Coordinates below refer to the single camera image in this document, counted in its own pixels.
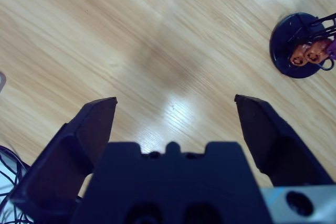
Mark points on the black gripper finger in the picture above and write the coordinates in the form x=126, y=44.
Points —
x=267, y=134
x=78, y=142

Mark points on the orange coffee capsule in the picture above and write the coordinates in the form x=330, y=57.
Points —
x=313, y=53
x=298, y=57

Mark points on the purple coffee capsule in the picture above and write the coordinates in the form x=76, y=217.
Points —
x=333, y=49

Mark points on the black capsule stand with rods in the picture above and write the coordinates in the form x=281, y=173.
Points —
x=283, y=37

